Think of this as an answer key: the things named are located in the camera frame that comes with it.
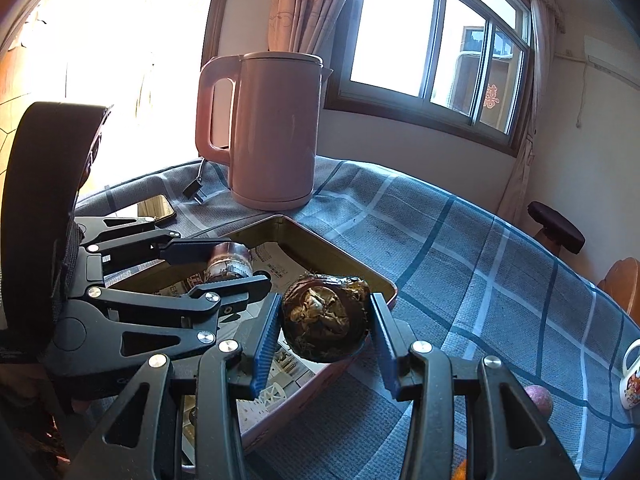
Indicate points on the white air conditioner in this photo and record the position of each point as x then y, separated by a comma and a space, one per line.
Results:
615, 57

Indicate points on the pink electric kettle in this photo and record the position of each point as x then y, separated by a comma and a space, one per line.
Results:
270, 135

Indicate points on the white cartoon print mug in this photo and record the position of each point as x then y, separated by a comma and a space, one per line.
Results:
632, 385

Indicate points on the pale sheer curtain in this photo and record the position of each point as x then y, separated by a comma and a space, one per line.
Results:
535, 110

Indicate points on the brown wooden door frame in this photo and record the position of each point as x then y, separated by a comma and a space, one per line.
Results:
217, 15

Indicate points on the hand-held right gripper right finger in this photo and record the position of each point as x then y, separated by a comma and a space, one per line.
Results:
385, 350

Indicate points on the dark round stool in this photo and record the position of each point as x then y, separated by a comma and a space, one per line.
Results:
557, 227

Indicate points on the large dark brown dried fruit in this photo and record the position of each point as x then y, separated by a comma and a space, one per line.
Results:
325, 317

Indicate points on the black smartphone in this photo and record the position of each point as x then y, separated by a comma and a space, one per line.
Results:
157, 207

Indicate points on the black power plug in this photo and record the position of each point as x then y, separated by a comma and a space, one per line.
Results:
192, 187

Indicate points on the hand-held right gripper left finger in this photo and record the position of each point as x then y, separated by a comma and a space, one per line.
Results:
267, 345

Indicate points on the newspaper lining sheet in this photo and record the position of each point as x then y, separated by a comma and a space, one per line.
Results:
267, 260

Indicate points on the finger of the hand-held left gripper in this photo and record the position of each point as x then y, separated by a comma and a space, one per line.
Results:
235, 292
195, 251

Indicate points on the sliding glass window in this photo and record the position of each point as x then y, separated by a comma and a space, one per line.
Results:
395, 25

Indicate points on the blue checked blanket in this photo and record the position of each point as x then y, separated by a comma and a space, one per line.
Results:
450, 270

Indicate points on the small orange mandarin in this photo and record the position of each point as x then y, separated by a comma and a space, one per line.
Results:
460, 471

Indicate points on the pink metal tin box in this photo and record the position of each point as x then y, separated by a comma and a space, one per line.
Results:
300, 245

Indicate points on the small brown jar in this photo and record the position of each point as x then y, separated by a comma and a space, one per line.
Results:
230, 262

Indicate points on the brown wooden chair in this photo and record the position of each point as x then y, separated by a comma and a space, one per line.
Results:
622, 285

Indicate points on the purple passion fruit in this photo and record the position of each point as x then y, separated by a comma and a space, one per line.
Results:
540, 402

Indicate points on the red paper window decal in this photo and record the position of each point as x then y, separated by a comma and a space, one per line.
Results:
492, 96

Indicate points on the pink patterned curtain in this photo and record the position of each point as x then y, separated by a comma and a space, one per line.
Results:
310, 5

